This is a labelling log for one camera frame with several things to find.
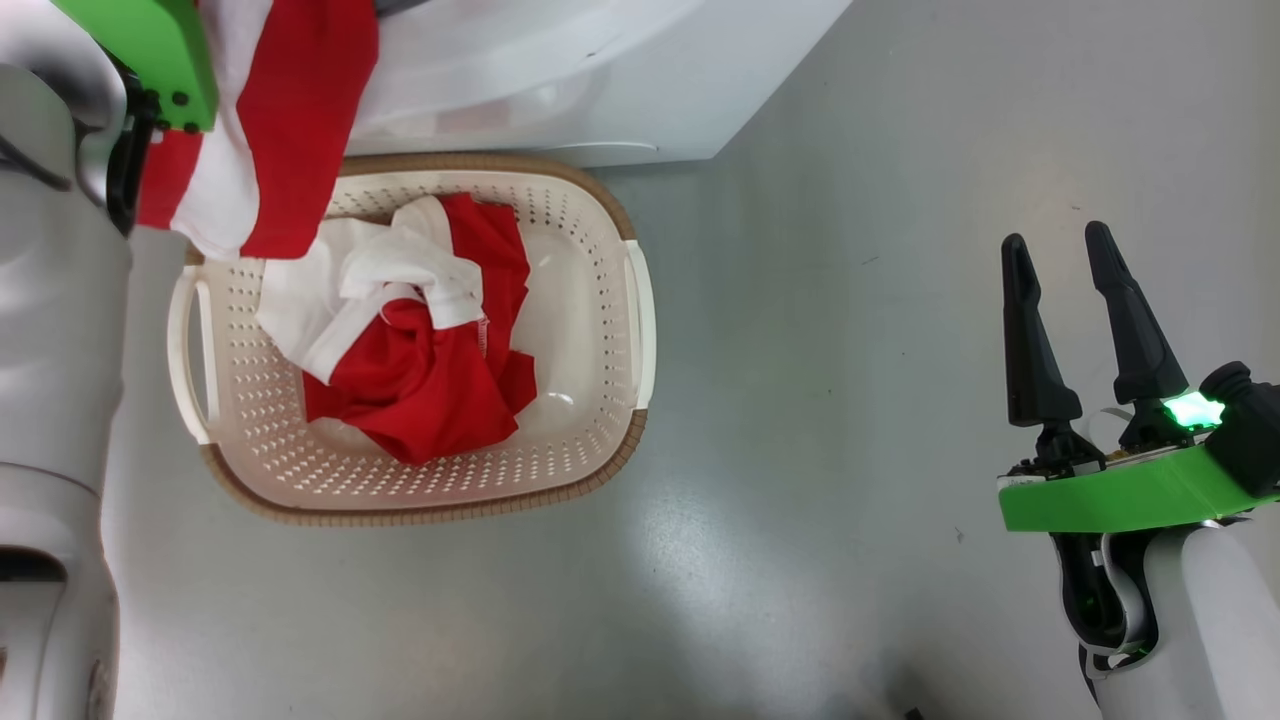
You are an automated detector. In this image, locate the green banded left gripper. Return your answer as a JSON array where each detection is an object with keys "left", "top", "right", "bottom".
[{"left": 50, "top": 0, "right": 219, "bottom": 133}]

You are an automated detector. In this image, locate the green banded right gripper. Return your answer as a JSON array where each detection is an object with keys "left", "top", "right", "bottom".
[{"left": 998, "top": 221, "right": 1280, "bottom": 533}]

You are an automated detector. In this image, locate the red and white garment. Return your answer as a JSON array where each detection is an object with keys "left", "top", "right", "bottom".
[
  {"left": 257, "top": 193, "right": 538, "bottom": 466},
  {"left": 137, "top": 0, "right": 379, "bottom": 261}
]

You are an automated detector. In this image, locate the white front-load washing machine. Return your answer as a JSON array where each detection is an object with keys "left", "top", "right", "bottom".
[{"left": 345, "top": 0, "right": 856, "bottom": 169}]

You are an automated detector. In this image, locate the cream basket with brown rim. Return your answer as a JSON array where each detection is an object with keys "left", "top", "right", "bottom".
[{"left": 167, "top": 152, "right": 658, "bottom": 526}]

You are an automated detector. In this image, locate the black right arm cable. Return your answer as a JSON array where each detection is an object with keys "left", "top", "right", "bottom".
[{"left": 1050, "top": 530, "right": 1161, "bottom": 681}]

